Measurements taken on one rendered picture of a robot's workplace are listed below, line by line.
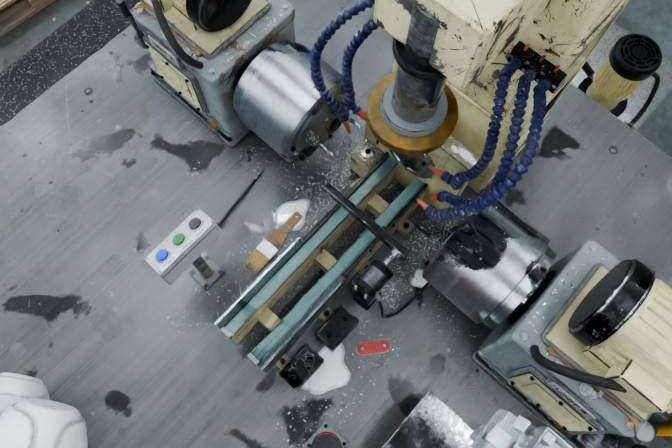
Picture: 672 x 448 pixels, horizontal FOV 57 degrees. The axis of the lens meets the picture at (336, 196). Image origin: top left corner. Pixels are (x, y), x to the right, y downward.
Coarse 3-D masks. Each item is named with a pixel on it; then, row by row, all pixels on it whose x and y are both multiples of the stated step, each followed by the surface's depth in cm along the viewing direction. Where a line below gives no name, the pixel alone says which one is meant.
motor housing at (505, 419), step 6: (498, 414) 103; (504, 414) 101; (510, 414) 101; (492, 420) 103; (498, 420) 101; (504, 420) 100; (510, 420) 100; (486, 426) 103; (504, 426) 100; (510, 426) 100; (480, 432) 105; (510, 432) 99; (516, 432) 98; (480, 438) 102; (516, 438) 98; (522, 438) 97; (474, 444) 101; (480, 444) 100; (486, 444) 98; (516, 444) 97
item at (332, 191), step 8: (328, 184) 148; (328, 192) 148; (336, 192) 148; (336, 200) 148; (344, 200) 147; (344, 208) 148; (352, 208) 146; (360, 216) 146; (368, 216) 146; (368, 224) 145; (376, 224) 145; (376, 232) 144; (384, 232) 144; (384, 240) 144; (392, 240) 144; (392, 248) 144; (400, 248) 143; (400, 256) 144
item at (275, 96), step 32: (256, 64) 146; (288, 64) 144; (320, 64) 148; (256, 96) 145; (288, 96) 142; (320, 96) 141; (256, 128) 150; (288, 128) 143; (320, 128) 153; (288, 160) 152
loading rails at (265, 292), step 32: (384, 160) 164; (352, 192) 159; (416, 192) 159; (320, 224) 156; (384, 224) 157; (288, 256) 153; (320, 256) 161; (352, 256) 154; (256, 288) 150; (288, 288) 161; (320, 288) 151; (224, 320) 147; (256, 320) 157; (288, 320) 148; (256, 352) 145
